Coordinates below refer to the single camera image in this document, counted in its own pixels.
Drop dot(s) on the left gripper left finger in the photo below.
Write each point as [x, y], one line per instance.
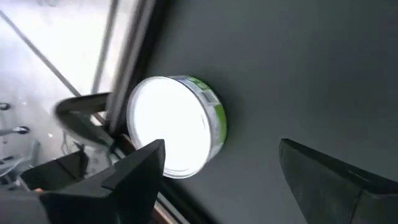
[130, 193]

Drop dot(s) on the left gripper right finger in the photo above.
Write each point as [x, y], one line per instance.
[335, 193]

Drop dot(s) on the green label tuna can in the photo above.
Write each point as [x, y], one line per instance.
[174, 124]

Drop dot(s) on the black block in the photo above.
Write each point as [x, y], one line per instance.
[56, 174]

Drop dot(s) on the black table mat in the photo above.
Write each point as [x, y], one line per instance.
[311, 77]

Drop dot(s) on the black curved bracket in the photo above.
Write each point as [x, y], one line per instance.
[77, 104]

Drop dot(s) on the black metal rig frame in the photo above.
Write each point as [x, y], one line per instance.
[130, 62]

